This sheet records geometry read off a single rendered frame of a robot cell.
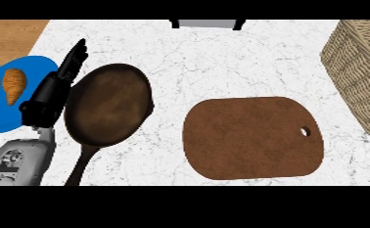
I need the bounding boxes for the brown wooden cutting board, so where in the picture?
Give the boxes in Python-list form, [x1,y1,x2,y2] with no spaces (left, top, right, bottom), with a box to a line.
[182,96,326,181]

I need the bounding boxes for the orange croissant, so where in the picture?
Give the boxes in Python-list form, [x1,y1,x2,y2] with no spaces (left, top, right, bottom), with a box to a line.
[2,68,30,107]

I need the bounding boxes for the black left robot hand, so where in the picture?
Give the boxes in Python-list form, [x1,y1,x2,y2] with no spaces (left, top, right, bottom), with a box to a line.
[20,38,90,129]

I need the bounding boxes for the blue plate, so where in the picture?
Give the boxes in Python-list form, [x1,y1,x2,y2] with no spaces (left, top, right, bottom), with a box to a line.
[0,55,61,134]

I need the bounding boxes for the dark brown frying pan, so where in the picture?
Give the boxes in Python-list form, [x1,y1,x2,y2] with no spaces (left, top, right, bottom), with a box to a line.
[62,63,157,187]

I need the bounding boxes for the tan wicker basket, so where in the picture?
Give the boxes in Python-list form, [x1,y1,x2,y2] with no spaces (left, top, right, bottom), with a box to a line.
[320,20,370,135]

